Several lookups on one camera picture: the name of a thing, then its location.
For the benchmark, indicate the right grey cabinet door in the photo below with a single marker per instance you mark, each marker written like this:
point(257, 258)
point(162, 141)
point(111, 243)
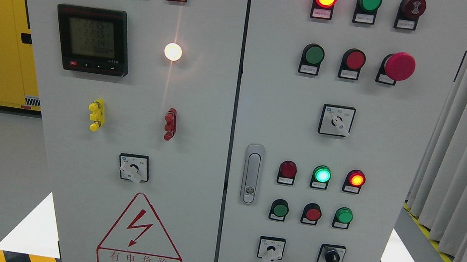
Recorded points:
point(280, 109)

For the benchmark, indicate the white lit indicator lamp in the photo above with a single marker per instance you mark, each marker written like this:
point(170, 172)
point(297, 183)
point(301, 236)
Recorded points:
point(173, 51)

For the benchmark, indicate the silver door handle lock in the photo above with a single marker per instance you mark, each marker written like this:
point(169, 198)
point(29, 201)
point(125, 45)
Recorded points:
point(252, 172)

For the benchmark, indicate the black key selector switch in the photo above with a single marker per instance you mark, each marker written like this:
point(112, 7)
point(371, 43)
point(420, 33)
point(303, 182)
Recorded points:
point(331, 253)

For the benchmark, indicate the green indicator lamp lower middle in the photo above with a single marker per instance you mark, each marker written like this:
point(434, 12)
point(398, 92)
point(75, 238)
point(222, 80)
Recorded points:
point(320, 177)

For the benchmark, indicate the green push button lower right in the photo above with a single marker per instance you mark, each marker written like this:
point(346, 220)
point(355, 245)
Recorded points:
point(342, 218)

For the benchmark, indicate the red push button upper row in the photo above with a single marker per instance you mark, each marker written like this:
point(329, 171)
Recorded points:
point(351, 63)

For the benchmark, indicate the green start push button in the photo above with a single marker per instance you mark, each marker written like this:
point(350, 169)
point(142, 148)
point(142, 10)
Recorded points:
point(278, 210)

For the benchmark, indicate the grey cabinet door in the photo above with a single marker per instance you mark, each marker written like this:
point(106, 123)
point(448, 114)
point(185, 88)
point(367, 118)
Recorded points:
point(186, 173)
point(280, 109)

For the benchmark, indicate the red push button lower row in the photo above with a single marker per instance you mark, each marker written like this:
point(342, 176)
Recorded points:
point(311, 214)

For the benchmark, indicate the red electric hazard warning sign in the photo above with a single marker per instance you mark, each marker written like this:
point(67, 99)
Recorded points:
point(138, 235)

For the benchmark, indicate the upper right rotary selector switch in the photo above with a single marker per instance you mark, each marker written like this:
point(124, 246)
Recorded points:
point(336, 120)

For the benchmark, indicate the left grey cabinet door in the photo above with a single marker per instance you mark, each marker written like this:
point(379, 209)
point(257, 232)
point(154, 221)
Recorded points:
point(186, 173)

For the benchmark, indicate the red-orange indicator lamp lower right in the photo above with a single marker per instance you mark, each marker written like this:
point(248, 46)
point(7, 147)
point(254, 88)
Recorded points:
point(354, 181)

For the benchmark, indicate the red push button row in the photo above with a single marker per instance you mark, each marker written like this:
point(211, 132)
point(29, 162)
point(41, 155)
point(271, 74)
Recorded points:
point(351, 63)
point(311, 214)

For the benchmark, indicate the green lamp right top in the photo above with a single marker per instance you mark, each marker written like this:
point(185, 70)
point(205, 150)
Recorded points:
point(365, 11)

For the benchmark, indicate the left door rotary selector switch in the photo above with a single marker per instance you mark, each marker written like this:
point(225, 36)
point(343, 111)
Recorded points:
point(133, 167)

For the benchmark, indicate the red indicator lamp lower left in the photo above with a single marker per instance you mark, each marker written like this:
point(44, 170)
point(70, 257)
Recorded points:
point(287, 173)

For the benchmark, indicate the black digital power meter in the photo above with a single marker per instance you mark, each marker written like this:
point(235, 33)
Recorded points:
point(93, 40)

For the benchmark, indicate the red lit lamp right top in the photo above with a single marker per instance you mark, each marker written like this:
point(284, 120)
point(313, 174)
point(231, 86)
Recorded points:
point(322, 9)

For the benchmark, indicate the red mushroom emergency stop button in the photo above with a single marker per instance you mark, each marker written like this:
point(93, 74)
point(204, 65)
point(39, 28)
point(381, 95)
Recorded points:
point(396, 67)

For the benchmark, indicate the yellow terminal block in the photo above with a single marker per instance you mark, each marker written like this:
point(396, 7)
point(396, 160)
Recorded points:
point(97, 115)

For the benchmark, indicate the red terminal block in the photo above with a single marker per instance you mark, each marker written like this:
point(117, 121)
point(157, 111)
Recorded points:
point(170, 126)

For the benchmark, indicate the dark red buzzer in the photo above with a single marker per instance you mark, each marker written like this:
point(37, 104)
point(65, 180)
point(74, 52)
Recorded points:
point(408, 14)

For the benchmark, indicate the green push button upper row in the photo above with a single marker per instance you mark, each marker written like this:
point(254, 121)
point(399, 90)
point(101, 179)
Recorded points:
point(311, 59)

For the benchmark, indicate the lower left rotary selector switch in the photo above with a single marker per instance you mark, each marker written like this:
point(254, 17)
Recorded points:
point(271, 249)

